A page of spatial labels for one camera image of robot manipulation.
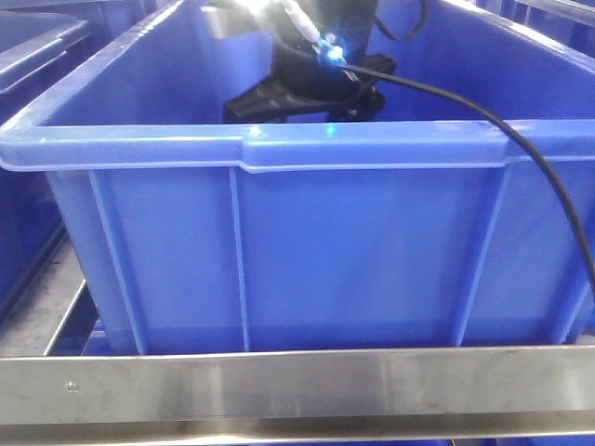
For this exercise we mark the steel shelf front rail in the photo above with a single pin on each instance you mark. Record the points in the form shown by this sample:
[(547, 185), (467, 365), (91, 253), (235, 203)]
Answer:
[(298, 396)]

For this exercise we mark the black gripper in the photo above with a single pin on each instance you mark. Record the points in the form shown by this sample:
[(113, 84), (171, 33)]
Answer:
[(301, 81)]

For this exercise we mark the large blue plastic bin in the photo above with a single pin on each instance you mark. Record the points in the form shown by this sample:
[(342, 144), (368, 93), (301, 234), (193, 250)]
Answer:
[(424, 227)]

